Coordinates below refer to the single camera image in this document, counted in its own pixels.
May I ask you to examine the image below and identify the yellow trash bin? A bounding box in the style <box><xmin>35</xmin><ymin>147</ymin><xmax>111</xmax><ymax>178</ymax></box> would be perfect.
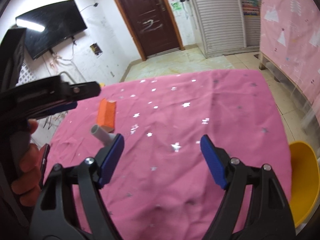
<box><xmin>289</xmin><ymin>141</ymin><xmax>319</xmax><ymax>228</ymax></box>

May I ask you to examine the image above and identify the person's left hand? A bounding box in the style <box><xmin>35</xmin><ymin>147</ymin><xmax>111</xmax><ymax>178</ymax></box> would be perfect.
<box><xmin>10</xmin><ymin>118</ymin><xmax>42</xmax><ymax>207</ymax></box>

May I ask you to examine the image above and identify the red chair seat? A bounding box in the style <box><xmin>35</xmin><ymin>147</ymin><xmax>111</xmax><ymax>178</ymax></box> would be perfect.
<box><xmin>39</xmin><ymin>144</ymin><xmax>50</xmax><ymax>189</ymax></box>

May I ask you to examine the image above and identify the pink star tablecloth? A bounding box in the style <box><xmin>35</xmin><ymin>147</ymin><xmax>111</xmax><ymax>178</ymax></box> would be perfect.
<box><xmin>47</xmin><ymin>69</ymin><xmax>291</xmax><ymax>239</ymax></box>

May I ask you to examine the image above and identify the dark brown door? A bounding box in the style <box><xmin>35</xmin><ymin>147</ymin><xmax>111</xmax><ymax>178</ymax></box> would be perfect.
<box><xmin>114</xmin><ymin>0</ymin><xmax>185</xmax><ymax>61</ymax></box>

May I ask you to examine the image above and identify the white louvered wardrobe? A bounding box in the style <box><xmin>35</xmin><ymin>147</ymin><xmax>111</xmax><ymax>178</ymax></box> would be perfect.
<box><xmin>190</xmin><ymin>0</ymin><xmax>261</xmax><ymax>58</ymax></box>

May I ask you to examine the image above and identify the pink tree-print bed curtain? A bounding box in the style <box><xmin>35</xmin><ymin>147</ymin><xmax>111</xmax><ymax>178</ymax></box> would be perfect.
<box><xmin>260</xmin><ymin>0</ymin><xmax>319</xmax><ymax>117</ymax></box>

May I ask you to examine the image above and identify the black wall television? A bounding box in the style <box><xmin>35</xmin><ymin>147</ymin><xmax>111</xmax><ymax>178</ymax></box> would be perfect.
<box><xmin>16</xmin><ymin>0</ymin><xmax>87</xmax><ymax>60</ymax></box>

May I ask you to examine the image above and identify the wooden bed frame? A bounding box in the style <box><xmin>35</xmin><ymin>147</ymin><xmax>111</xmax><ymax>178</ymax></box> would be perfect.
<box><xmin>257</xmin><ymin>51</ymin><xmax>319</xmax><ymax>113</ymax></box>

